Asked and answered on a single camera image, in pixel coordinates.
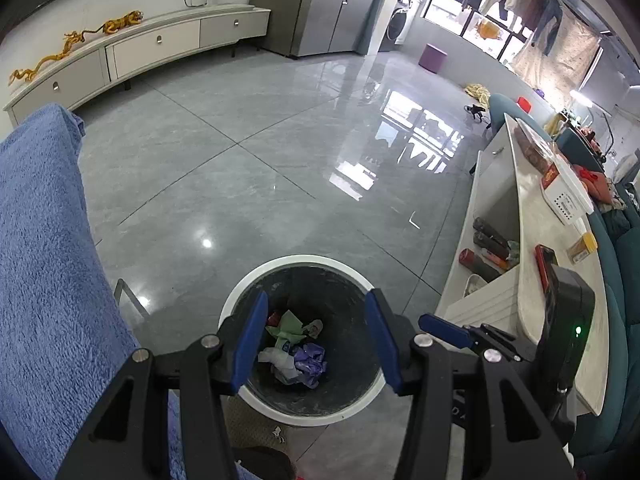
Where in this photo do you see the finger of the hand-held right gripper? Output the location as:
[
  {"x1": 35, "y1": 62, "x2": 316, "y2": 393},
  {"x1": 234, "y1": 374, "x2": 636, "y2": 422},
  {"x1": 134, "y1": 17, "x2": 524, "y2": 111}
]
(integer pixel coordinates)
[{"x1": 419, "y1": 313, "x2": 531, "y2": 363}]

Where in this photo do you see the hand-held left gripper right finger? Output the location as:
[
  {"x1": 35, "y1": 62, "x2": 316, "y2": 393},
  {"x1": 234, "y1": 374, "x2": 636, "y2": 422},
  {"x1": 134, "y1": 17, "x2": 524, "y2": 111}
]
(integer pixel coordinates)
[{"x1": 365, "y1": 288, "x2": 576, "y2": 480}]

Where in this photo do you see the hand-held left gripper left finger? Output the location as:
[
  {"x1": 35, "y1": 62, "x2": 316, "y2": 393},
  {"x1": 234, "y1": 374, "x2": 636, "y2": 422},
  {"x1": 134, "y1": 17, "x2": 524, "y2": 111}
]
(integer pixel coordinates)
[{"x1": 55, "y1": 291, "x2": 269, "y2": 480}]

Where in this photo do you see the white plastic bag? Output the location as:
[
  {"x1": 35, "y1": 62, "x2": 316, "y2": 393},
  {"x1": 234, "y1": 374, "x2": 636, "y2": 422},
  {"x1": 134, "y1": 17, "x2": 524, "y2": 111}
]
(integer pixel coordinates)
[{"x1": 257, "y1": 347, "x2": 298, "y2": 386}]

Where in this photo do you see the green wrapper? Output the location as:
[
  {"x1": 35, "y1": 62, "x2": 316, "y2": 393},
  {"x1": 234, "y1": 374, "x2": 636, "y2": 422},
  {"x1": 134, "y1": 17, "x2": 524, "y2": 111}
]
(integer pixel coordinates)
[{"x1": 266, "y1": 310, "x2": 311, "y2": 348}]

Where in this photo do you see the purple wrapper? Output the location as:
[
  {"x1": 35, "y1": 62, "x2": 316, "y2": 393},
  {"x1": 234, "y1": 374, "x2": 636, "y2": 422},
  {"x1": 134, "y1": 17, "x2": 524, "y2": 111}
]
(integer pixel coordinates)
[{"x1": 292, "y1": 342, "x2": 328, "y2": 388}]

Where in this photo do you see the round white-rimmed trash bin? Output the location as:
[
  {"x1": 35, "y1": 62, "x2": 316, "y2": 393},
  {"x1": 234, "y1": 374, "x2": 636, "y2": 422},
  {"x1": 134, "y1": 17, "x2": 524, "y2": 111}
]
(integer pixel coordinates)
[{"x1": 218, "y1": 255, "x2": 388, "y2": 422}]

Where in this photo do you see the red phone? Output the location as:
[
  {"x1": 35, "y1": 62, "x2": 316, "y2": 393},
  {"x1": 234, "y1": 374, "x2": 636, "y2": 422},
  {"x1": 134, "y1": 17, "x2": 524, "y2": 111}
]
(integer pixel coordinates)
[{"x1": 535, "y1": 244, "x2": 558, "y2": 293}]

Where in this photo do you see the red capped can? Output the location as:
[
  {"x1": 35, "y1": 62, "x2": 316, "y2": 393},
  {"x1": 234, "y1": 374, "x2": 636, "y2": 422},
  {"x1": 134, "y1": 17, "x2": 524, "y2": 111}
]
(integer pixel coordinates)
[{"x1": 459, "y1": 248, "x2": 503, "y2": 283}]

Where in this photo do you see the dark cylindrical bottle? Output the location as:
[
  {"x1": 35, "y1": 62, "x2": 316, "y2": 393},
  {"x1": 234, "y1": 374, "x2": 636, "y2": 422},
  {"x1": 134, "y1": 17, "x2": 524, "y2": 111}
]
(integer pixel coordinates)
[
  {"x1": 472, "y1": 232, "x2": 508, "y2": 261},
  {"x1": 472, "y1": 217, "x2": 511, "y2": 248}
]

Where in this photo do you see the orange juice bottle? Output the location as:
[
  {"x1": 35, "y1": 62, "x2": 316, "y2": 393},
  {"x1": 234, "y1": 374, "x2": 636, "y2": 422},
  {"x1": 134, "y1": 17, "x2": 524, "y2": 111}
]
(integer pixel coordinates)
[{"x1": 570, "y1": 220, "x2": 598, "y2": 263}]

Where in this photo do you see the marble coffee table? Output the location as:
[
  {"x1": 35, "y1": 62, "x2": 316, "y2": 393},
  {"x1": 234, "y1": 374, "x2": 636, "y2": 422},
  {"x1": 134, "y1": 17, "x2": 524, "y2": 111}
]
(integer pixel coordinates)
[{"x1": 435, "y1": 112, "x2": 608, "y2": 416}]

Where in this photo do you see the white perforated basket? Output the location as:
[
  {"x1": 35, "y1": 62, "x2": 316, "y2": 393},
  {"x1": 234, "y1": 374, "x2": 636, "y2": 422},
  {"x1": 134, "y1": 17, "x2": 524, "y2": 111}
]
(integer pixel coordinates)
[{"x1": 542, "y1": 162, "x2": 593, "y2": 226}]

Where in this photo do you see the orange red cloth pile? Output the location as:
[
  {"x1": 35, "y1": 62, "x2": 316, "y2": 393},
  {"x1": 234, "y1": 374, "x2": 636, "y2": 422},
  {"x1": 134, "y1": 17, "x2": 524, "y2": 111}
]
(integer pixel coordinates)
[{"x1": 572, "y1": 162, "x2": 626, "y2": 213}]

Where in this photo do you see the blue fleece blanket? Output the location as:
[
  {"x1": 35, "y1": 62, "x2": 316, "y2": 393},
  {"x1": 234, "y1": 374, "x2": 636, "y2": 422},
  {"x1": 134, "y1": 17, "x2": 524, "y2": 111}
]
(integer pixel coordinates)
[{"x1": 0, "y1": 103, "x2": 261, "y2": 480}]

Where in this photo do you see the yellow cloth heap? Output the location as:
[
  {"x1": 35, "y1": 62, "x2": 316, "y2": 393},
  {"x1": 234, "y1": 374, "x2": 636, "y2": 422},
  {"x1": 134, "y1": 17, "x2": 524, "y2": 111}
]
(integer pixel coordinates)
[{"x1": 464, "y1": 82, "x2": 493, "y2": 106}]

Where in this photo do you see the purple stool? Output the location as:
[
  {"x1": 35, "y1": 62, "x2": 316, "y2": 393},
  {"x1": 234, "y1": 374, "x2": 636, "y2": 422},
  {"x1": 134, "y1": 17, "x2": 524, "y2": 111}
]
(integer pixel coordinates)
[{"x1": 420, "y1": 44, "x2": 447, "y2": 72}]

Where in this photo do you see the floral hanging cloth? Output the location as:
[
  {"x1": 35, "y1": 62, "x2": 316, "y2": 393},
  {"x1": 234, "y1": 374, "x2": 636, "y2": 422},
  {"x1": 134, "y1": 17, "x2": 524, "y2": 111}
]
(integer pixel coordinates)
[{"x1": 510, "y1": 15, "x2": 601, "y2": 93}]

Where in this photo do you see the white television cabinet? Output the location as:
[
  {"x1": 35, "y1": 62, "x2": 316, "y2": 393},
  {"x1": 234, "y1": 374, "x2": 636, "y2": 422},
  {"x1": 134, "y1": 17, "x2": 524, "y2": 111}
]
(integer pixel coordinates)
[{"x1": 2, "y1": 4, "x2": 272, "y2": 126}]

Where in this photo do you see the grey washing machine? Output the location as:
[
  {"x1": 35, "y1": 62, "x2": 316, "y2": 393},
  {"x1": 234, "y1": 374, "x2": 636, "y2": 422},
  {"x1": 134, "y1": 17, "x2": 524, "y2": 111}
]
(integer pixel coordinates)
[{"x1": 387, "y1": 0, "x2": 416, "y2": 46}]

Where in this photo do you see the black framed window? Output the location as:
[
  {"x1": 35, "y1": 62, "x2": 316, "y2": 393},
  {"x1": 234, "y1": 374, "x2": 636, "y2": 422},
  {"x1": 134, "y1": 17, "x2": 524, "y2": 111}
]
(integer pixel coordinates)
[{"x1": 422, "y1": 0, "x2": 601, "y2": 96}]

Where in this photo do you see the grey double-door fridge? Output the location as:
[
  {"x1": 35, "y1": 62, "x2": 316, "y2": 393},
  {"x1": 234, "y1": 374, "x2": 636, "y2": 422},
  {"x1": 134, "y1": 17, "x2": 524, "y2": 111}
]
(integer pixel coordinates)
[{"x1": 248, "y1": 0, "x2": 401, "y2": 58}]

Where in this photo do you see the golden tiger figurine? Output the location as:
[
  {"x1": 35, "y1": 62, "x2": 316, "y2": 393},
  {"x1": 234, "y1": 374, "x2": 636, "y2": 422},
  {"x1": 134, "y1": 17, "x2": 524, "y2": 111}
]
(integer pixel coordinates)
[{"x1": 102, "y1": 10, "x2": 146, "y2": 36}]

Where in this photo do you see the golden dragon figurine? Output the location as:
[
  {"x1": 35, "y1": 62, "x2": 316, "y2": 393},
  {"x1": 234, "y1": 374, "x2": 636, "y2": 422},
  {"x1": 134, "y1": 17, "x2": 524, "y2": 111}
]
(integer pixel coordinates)
[{"x1": 9, "y1": 30, "x2": 96, "y2": 86}]

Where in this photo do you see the metal frame leg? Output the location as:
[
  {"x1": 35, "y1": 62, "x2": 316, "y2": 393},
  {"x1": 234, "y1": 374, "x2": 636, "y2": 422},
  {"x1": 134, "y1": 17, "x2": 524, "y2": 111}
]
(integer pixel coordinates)
[{"x1": 114, "y1": 278, "x2": 151, "y2": 318}]

